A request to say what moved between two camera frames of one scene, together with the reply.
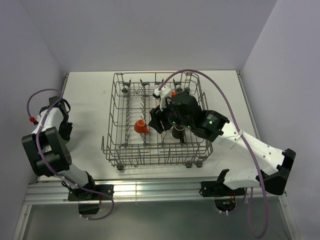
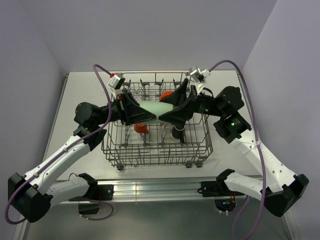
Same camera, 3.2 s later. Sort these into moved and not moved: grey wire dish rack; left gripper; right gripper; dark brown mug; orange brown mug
Moved: right gripper; left gripper
Not moved: orange brown mug; grey wire dish rack; dark brown mug
